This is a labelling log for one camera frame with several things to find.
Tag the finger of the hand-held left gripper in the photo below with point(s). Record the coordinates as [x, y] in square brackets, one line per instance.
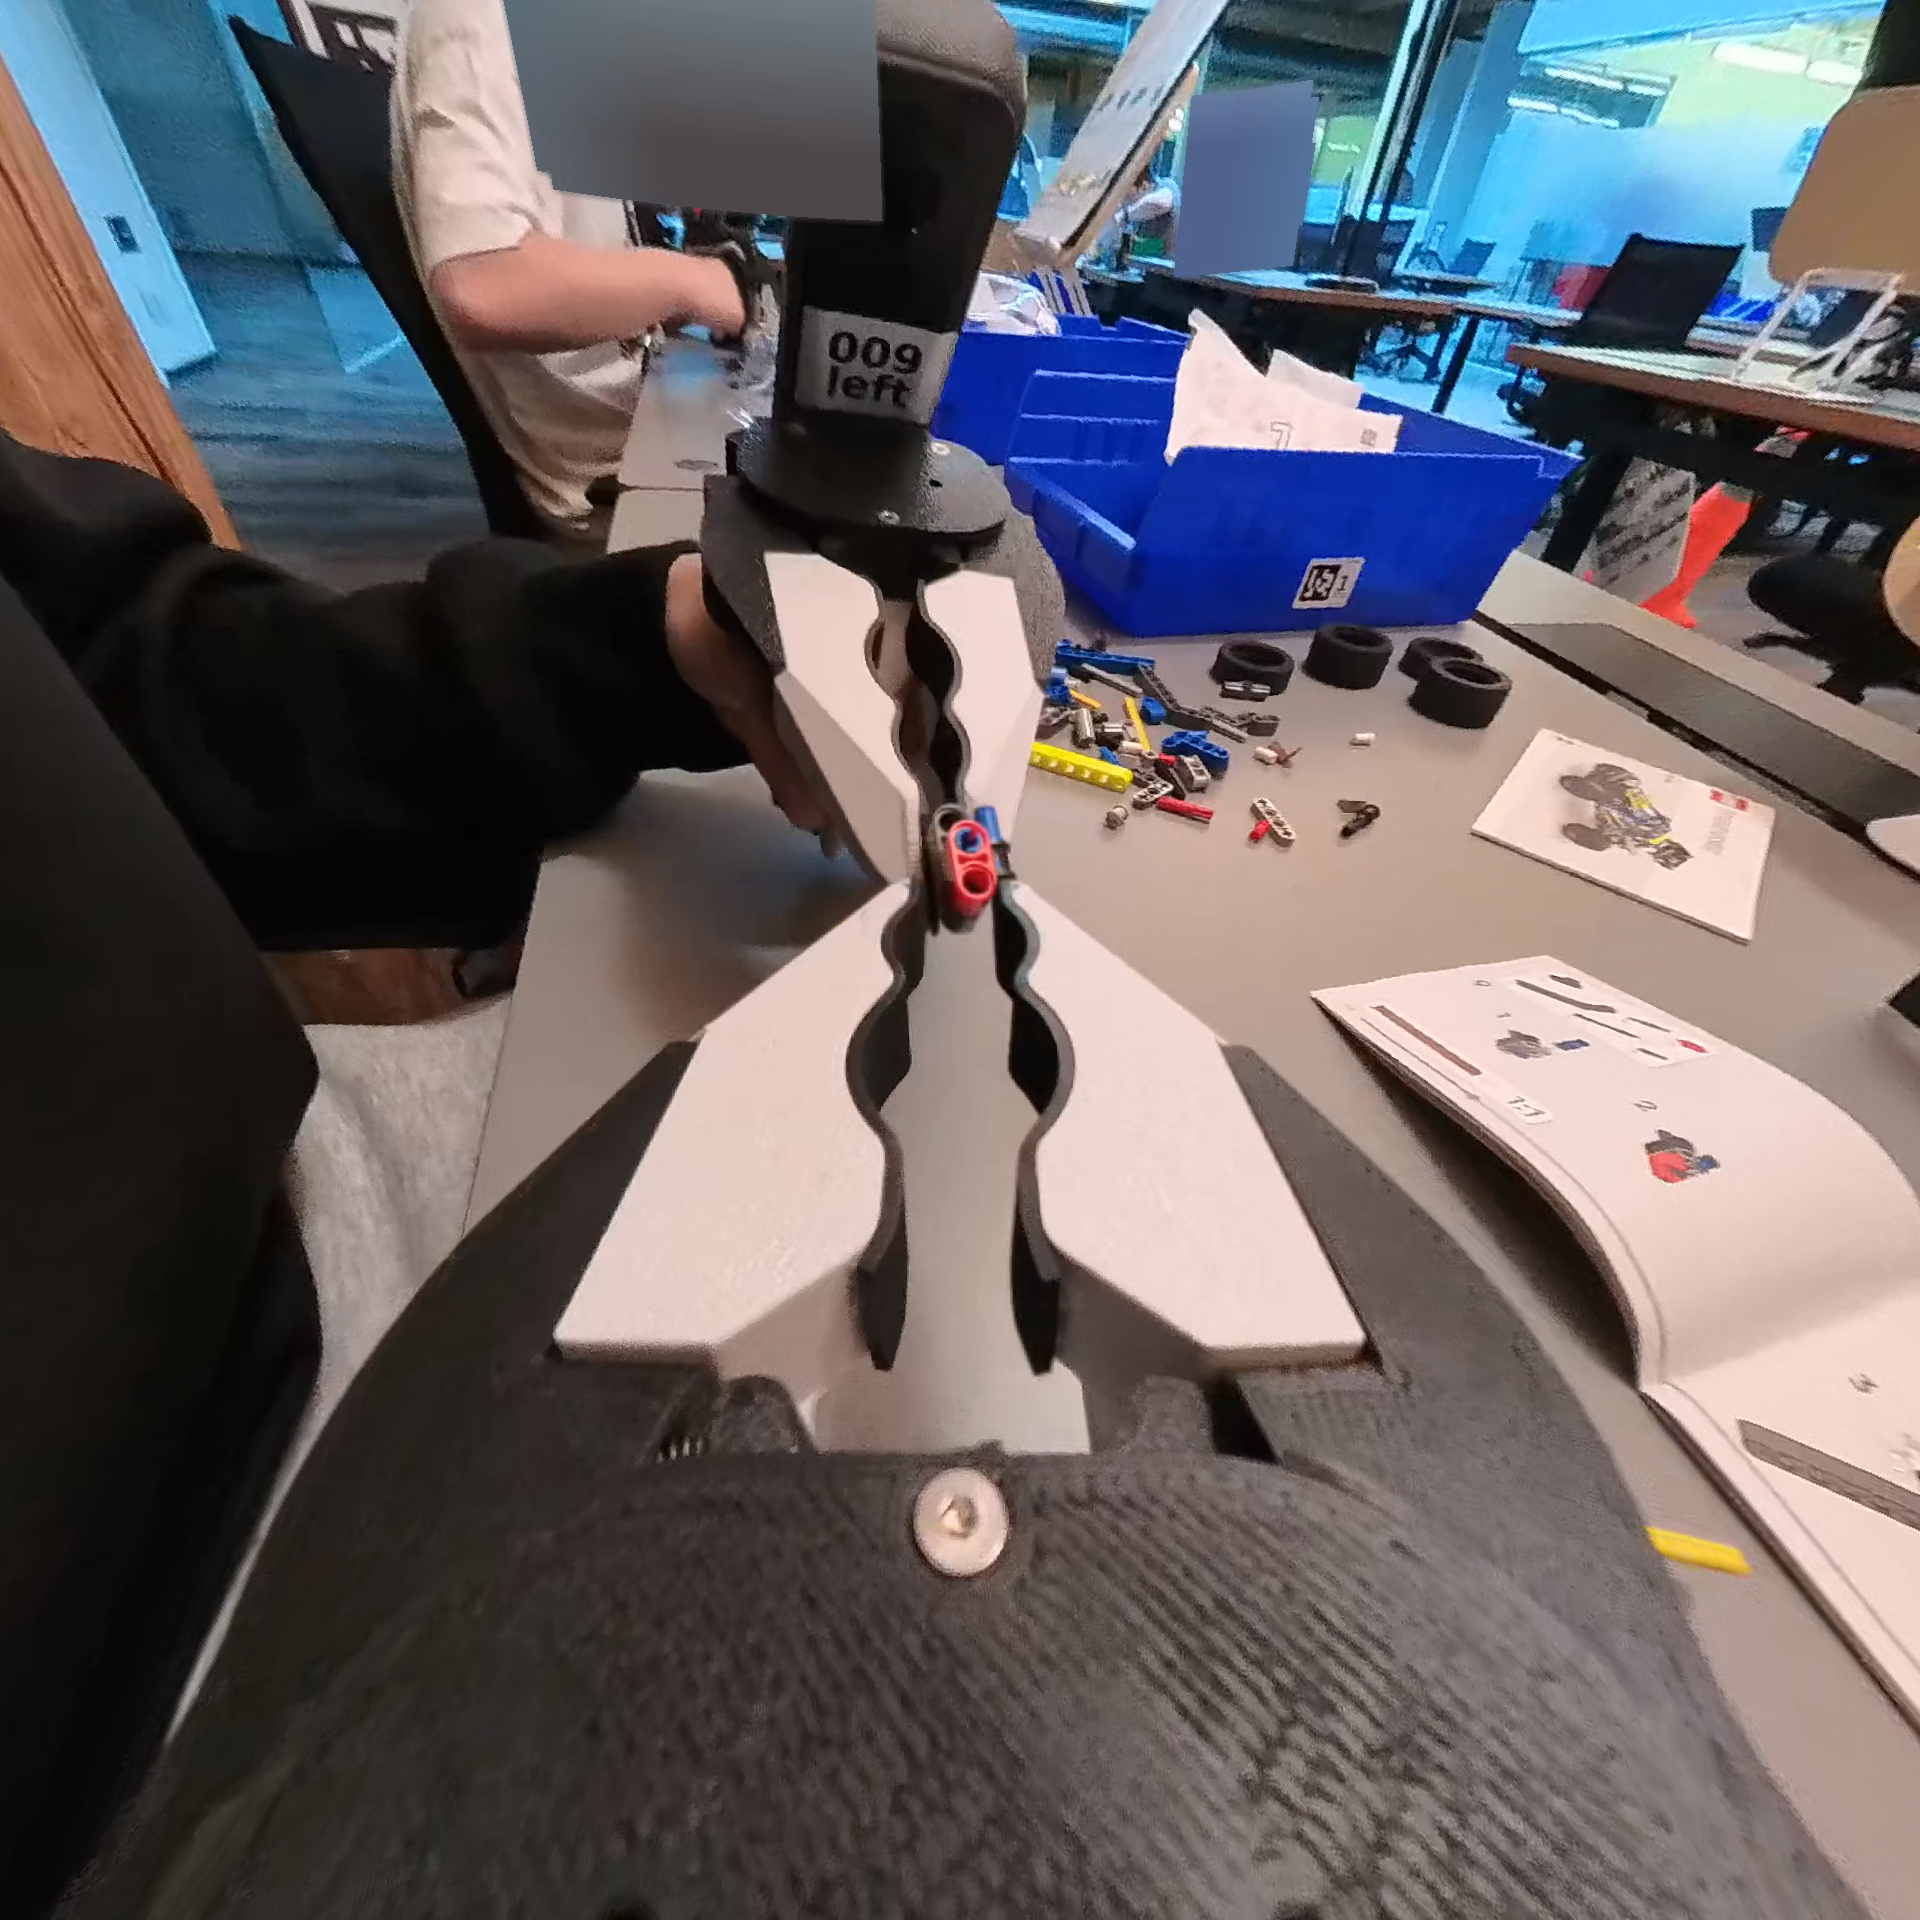
[998, 674]
[832, 705]

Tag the person's black upper body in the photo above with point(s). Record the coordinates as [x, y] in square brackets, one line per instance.
[120, 1350]

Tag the black lego connector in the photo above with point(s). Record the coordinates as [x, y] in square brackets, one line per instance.
[1359, 818]

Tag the open instruction booklet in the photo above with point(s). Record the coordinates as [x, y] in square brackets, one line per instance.
[1724, 1201]

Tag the person's left forearm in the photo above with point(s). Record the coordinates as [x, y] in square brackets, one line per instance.
[452, 721]

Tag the wooden board on stand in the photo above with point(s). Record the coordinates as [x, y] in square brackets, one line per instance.
[1125, 106]

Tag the black flat desk panel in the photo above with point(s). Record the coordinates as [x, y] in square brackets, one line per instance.
[1695, 705]

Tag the yellow lego axle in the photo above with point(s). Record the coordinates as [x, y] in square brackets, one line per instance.
[1695, 1551]

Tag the small car picture leaflet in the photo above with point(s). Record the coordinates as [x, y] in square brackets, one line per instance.
[1621, 833]

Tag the small red blue lego assembly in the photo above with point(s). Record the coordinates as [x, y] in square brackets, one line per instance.
[966, 870]

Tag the orange traffic cone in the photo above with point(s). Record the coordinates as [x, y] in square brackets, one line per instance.
[1703, 556]

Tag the person's left hand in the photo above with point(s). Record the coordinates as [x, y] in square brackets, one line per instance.
[734, 690]

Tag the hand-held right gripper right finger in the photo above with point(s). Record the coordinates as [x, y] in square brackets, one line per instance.
[1185, 1201]

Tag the blue plastic bin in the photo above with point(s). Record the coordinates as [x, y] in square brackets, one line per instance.
[1036, 376]
[1277, 525]

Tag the pile of small lego pieces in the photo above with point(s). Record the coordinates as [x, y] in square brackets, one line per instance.
[1080, 764]

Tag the short grey lego beam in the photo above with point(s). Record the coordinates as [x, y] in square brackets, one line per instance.
[1283, 818]

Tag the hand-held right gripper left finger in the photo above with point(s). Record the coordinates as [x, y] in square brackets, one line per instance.
[734, 1185]

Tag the black lego tire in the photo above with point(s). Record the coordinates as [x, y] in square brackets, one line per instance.
[1463, 693]
[1349, 657]
[1253, 669]
[1433, 653]

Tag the wooden office desk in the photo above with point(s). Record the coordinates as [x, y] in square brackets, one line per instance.
[1320, 288]
[1724, 394]

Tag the white paper sheets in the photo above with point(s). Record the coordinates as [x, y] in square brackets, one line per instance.
[1245, 398]

